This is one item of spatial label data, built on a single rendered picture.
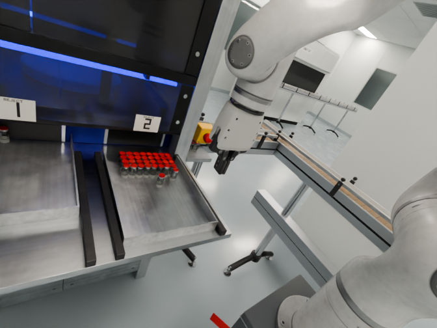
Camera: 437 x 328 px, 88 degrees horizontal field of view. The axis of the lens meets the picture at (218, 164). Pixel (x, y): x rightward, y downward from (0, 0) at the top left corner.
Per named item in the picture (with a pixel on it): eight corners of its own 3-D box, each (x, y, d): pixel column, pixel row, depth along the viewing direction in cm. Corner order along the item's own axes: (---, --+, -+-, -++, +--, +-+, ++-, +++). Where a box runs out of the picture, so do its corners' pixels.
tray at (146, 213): (103, 161, 74) (103, 153, 72) (175, 163, 89) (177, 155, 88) (121, 248, 52) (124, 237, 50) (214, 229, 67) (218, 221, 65)
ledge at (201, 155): (174, 144, 106) (175, 140, 105) (198, 146, 113) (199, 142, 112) (185, 161, 97) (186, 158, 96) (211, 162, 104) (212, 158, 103)
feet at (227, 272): (220, 269, 160) (227, 257, 154) (267, 252, 190) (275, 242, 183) (225, 279, 155) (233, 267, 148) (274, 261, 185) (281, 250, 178)
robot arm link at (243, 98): (257, 88, 51) (252, 101, 53) (227, 80, 46) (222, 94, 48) (281, 104, 46) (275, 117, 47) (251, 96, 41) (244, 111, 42)
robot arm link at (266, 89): (261, 101, 40) (278, 100, 48) (300, 19, 34) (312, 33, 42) (225, 81, 43) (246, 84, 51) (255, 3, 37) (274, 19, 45)
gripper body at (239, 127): (256, 98, 52) (237, 139, 58) (221, 90, 46) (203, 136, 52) (277, 112, 48) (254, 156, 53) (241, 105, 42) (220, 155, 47)
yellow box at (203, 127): (189, 134, 97) (194, 119, 94) (203, 135, 101) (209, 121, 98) (196, 144, 92) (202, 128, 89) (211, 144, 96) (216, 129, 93)
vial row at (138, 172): (119, 174, 72) (121, 163, 70) (172, 173, 82) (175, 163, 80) (121, 178, 70) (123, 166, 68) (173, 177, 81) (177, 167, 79)
